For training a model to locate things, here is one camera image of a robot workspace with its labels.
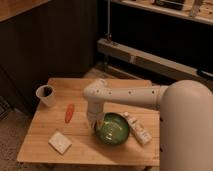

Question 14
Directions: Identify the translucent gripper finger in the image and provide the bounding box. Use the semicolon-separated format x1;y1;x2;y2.
96;123;102;131
89;123;95;129

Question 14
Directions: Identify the green ceramic bowl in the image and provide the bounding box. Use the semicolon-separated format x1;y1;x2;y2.
94;112;130;146

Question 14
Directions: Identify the wooden shelf with items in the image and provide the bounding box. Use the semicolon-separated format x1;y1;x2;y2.
111;0;213;26

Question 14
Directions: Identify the white paper cup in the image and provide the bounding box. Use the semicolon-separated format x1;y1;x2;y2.
36;85;55;107

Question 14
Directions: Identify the orange carrot toy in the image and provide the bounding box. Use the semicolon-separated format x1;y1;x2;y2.
65;104;75;123

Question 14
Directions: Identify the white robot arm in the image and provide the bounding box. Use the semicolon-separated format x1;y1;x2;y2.
83;79;213;171

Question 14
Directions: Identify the white rectangular sponge block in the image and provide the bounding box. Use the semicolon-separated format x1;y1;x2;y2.
48;131;72;155

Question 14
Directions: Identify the metal vertical pole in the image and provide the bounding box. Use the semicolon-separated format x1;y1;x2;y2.
107;0;111;42

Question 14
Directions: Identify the wooden table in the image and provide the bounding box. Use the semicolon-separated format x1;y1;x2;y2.
17;78;159;166

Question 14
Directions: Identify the long wooden bench beam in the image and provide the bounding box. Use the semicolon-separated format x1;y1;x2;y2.
97;38;213;91

